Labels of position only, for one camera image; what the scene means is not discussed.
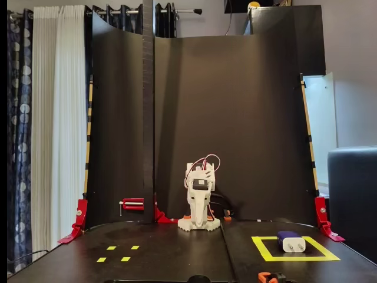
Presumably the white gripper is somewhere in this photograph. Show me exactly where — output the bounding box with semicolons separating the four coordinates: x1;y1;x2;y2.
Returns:
187;177;213;228

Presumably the blue white charger block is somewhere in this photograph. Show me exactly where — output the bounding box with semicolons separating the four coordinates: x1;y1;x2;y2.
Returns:
276;231;307;254

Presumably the red clamp with silver screw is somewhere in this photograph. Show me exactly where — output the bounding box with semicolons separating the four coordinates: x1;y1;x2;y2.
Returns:
118;198;145;216

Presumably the orange black spring clamp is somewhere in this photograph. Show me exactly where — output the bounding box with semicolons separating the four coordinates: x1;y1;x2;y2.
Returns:
257;271;287;283

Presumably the black backdrop board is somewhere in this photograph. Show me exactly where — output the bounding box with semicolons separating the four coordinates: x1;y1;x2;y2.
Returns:
84;11;320;231

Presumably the yellow tape square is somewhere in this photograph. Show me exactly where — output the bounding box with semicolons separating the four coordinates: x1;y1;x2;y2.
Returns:
251;235;342;262

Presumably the red corner clamp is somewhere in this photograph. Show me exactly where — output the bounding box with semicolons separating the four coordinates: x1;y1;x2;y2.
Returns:
57;199;89;245
313;196;346;243

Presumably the yellow black striped stick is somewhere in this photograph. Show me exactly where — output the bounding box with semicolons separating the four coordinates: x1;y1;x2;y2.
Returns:
299;73;320;198
83;75;94;198

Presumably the white pleated curtain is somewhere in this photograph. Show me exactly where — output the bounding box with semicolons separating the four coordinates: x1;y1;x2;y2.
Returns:
31;5;89;262

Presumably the silver curtain rod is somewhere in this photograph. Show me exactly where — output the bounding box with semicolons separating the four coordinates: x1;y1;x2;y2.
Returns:
8;8;203;21

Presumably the dark blue patterned curtain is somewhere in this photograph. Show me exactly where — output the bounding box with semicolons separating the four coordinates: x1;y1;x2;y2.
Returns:
7;8;34;275
84;3;177;39

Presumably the thick black cable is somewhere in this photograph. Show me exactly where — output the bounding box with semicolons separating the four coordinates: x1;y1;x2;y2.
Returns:
210;193;236;218

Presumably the red bracket clamp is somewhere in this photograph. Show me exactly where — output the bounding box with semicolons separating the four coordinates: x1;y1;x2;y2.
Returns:
153;191;179;224

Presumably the red white servo wire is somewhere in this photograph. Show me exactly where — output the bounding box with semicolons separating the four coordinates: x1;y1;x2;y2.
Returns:
184;154;221;189

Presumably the thin black floor cable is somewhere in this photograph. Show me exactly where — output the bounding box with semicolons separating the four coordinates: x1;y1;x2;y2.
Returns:
7;249;49;263

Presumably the thin black hanging cable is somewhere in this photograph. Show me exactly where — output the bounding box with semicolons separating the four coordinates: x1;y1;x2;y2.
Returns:
225;0;233;36

